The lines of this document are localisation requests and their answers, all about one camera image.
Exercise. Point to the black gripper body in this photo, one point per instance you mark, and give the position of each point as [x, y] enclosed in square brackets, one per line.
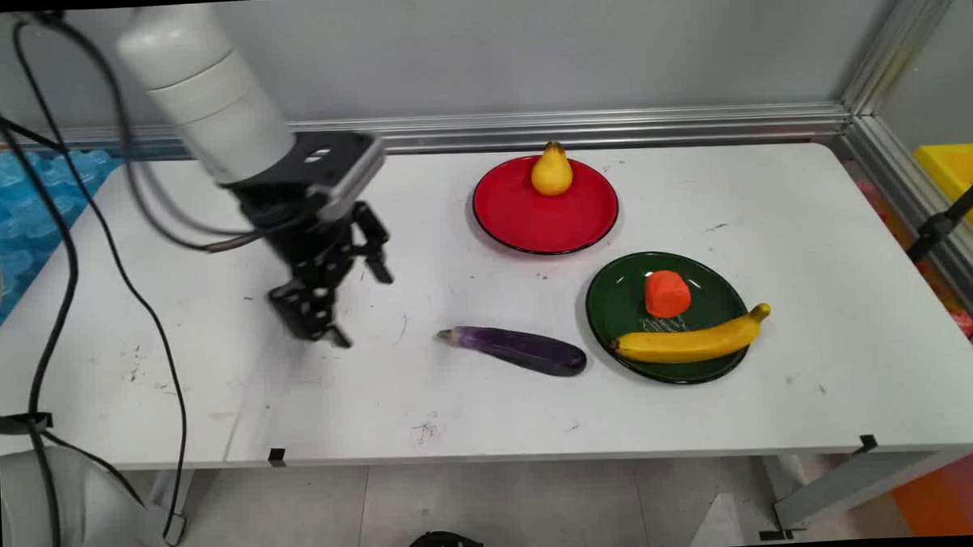
[307, 231]

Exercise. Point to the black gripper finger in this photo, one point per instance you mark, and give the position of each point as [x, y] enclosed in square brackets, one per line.
[310, 310]
[373, 235]

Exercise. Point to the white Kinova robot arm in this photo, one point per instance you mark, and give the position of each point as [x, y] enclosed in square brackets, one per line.
[205, 97]

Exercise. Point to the red round plate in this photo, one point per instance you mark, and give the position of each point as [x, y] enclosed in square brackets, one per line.
[545, 207]

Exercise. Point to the purple eggplant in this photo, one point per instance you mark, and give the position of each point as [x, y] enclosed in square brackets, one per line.
[521, 350]

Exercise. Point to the yellow pear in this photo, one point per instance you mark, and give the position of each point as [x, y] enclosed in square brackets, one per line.
[551, 171]

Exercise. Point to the dark green round plate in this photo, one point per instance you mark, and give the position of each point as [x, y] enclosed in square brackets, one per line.
[617, 309]

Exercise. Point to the black round object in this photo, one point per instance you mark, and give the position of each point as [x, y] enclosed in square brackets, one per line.
[447, 545]

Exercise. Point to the blue bubble wrap sheet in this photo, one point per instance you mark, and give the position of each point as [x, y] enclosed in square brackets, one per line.
[35, 208]

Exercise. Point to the orange red toy fruit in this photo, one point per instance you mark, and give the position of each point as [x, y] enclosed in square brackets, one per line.
[667, 293]

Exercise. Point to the yellow banana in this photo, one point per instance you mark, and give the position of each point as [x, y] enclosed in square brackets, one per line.
[687, 341]

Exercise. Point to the grey table leg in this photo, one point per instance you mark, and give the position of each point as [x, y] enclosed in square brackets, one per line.
[850, 483]

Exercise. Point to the black tripod stand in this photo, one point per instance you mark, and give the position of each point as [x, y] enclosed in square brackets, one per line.
[942, 223]

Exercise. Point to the yellow plastic bin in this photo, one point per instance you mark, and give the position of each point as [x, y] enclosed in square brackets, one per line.
[952, 172]

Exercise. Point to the orange box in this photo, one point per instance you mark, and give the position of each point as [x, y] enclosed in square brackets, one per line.
[943, 496]

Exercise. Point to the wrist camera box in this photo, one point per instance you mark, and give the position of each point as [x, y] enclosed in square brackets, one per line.
[352, 171]

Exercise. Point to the aluminium frame rail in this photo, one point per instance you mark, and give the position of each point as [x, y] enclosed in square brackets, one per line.
[530, 130]

